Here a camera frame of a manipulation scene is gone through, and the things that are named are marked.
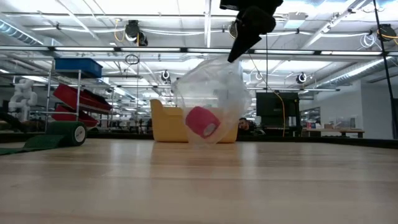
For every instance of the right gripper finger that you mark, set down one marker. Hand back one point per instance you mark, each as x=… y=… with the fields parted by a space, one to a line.
x=248 y=31

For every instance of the clear plastic bag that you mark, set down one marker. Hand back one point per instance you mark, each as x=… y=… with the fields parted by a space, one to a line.
x=217 y=87

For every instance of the red elastic bandage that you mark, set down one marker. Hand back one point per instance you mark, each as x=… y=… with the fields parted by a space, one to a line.
x=202 y=122

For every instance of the green elastic bandage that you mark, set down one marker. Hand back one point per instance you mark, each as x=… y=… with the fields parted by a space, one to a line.
x=65 y=132

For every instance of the thin black vertical pole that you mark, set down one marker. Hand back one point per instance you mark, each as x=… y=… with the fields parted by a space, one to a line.
x=266 y=62

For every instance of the white ceiling box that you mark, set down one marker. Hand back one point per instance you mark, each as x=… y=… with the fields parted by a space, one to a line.
x=295 y=20

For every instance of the black monitor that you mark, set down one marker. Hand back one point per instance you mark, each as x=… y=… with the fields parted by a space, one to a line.
x=273 y=109

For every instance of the person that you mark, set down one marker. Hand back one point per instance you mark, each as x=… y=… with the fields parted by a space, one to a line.
x=245 y=126

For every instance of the yellow plastic bin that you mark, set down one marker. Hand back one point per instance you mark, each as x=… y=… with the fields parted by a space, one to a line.
x=168 y=124

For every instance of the wooden background table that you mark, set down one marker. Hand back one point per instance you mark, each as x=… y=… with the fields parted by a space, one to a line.
x=332 y=130

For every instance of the thin black slanted pole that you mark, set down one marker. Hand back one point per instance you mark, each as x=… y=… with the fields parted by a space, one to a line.
x=385 y=62

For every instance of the blue storage bin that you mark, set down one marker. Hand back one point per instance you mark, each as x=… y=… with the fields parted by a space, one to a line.
x=77 y=67

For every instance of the metal shelf rack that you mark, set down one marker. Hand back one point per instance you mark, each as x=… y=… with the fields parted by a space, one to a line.
x=78 y=81

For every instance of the red storage bin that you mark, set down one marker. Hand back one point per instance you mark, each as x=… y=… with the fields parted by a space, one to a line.
x=71 y=95
x=65 y=115

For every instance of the white robot figure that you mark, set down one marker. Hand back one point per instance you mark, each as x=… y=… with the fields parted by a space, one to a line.
x=21 y=99

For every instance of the silver air duct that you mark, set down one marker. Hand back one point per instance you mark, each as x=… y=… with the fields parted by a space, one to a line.
x=18 y=32
x=357 y=72

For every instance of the suspended light rail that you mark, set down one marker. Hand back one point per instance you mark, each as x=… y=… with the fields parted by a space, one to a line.
x=124 y=49

